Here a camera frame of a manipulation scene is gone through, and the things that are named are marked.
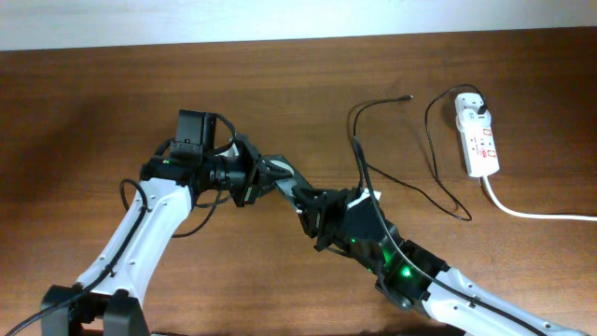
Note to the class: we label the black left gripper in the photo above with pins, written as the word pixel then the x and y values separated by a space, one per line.
pixel 255 172

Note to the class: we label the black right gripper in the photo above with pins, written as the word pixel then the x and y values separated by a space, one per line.
pixel 321 208

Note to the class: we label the black Samsung Galaxy smartphone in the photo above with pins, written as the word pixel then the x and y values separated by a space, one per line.
pixel 285 187

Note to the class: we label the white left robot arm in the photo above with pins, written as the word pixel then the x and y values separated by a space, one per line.
pixel 114 286

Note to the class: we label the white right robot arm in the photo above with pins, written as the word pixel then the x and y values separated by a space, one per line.
pixel 409 276

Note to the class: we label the white power strip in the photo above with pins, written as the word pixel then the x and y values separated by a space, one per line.
pixel 476 135

